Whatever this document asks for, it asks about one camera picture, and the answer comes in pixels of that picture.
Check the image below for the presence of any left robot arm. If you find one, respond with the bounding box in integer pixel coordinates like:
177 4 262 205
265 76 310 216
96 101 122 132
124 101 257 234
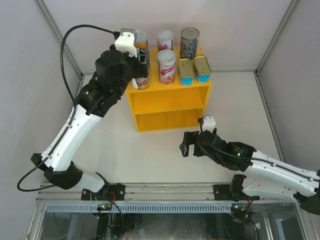
31 48 149 200

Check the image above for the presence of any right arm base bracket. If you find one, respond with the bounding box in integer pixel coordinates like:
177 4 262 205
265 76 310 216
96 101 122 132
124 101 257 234
213 184 260 202

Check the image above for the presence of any grey slotted cable duct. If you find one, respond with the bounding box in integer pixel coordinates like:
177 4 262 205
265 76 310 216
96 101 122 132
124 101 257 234
45 203 232 214

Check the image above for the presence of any left camera black cable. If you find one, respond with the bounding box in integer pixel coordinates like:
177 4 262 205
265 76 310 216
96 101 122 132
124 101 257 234
16 24 121 193

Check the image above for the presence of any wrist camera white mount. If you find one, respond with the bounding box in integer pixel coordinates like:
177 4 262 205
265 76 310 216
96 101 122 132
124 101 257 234
197 114 216 134
114 28 138 57

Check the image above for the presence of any aluminium mounting rail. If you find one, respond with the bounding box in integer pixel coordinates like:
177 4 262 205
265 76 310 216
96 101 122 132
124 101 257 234
36 181 309 202

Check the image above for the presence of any yellow wooden shelf cabinet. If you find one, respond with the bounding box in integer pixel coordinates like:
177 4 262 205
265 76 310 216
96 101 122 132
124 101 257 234
125 48 212 132

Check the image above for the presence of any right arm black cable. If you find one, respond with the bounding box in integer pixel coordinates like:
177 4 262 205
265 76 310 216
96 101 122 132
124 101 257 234
197 118 320 180

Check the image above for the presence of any black cylindrical can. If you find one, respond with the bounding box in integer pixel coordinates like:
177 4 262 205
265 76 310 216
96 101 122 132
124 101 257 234
180 27 200 59

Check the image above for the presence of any gold rectangular tin blue label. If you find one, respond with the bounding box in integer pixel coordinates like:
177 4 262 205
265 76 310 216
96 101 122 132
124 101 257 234
193 55 212 83

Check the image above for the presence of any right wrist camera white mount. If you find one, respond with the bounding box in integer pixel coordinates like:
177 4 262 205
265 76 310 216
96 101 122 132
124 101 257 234
197 114 216 134

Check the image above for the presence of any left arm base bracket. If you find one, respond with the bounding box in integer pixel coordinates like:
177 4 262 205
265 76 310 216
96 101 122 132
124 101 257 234
81 183 126 202

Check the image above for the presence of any red white labelled can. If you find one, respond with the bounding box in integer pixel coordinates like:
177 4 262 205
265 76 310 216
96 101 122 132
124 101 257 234
157 49 176 86

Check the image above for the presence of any orange can with spoon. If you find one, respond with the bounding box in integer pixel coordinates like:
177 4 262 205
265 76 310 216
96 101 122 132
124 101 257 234
135 77 150 90

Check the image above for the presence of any white lidded pink can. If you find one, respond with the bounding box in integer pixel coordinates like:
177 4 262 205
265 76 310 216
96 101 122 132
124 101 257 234
157 29 174 52

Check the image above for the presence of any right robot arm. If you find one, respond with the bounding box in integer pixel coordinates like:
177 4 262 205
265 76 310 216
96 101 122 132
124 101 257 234
179 130 320 215

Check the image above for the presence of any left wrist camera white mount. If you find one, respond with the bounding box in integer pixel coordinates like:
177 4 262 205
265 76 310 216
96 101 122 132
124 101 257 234
114 28 138 57

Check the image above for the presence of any white lidded yellow can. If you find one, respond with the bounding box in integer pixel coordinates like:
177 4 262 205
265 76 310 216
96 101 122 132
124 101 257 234
135 30 150 68

